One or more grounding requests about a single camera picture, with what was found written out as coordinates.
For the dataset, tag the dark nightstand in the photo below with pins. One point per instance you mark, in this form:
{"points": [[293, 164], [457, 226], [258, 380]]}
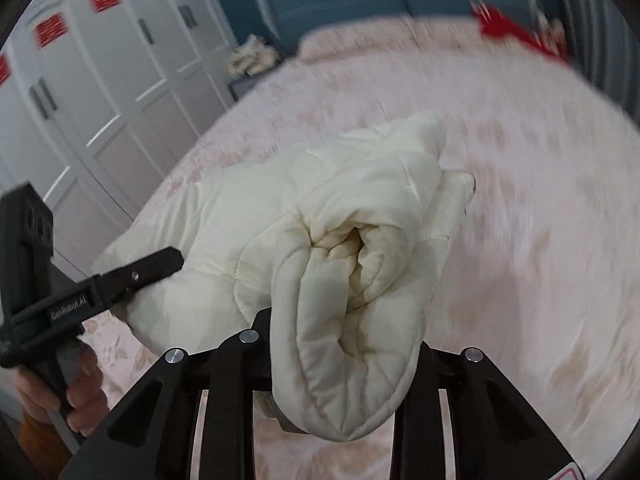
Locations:
{"points": [[242, 89]]}

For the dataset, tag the white wardrobe with red labels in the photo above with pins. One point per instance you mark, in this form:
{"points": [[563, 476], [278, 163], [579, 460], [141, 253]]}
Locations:
{"points": [[100, 85]]}

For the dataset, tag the pink floral pillow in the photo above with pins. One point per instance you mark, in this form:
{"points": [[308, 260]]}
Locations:
{"points": [[380, 35]]}

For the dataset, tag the grey-blue curtain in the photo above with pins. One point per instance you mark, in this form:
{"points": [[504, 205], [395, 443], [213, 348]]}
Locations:
{"points": [[595, 25]]}

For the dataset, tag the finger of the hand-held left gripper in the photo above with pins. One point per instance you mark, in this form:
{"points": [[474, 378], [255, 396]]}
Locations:
{"points": [[145, 270]]}

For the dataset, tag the person's left hand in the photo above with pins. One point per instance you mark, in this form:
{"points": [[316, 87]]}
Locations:
{"points": [[85, 395]]}

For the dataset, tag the red cloth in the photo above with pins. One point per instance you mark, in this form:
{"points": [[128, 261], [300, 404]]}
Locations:
{"points": [[505, 27]]}

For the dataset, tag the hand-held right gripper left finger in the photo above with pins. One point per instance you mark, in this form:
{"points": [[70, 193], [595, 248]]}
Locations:
{"points": [[260, 342]]}

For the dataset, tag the cream quilted blanket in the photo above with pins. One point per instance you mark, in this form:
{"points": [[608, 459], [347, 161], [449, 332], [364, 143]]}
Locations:
{"points": [[350, 260]]}

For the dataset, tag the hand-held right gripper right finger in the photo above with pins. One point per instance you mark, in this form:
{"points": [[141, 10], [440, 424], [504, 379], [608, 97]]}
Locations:
{"points": [[432, 385]]}

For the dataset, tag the white patterned cloth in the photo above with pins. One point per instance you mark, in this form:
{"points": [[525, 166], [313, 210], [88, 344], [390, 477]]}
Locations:
{"points": [[552, 35]]}

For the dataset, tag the bed with pink floral sheet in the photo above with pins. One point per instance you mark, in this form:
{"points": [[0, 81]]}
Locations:
{"points": [[525, 210]]}

